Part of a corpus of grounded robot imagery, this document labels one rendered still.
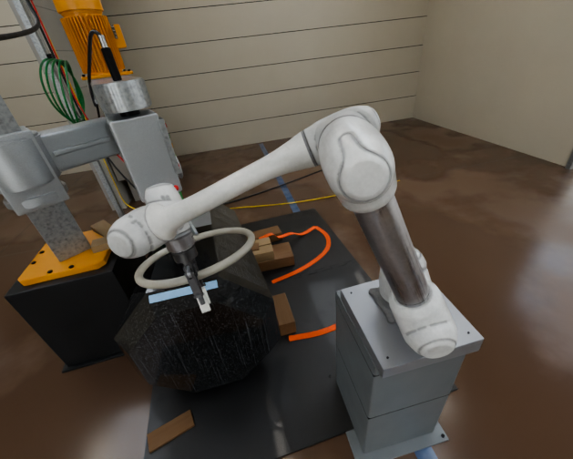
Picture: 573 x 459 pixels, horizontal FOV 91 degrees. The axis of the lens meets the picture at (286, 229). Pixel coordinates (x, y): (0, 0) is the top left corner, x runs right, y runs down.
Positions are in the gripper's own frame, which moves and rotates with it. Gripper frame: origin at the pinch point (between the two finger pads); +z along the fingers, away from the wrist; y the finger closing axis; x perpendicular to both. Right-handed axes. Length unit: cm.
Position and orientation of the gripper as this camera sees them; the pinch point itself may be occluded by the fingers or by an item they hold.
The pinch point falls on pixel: (203, 300)
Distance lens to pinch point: 104.9
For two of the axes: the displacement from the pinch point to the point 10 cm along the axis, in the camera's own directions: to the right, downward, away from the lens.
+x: -9.4, 3.0, -1.7
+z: 2.4, 9.1, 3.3
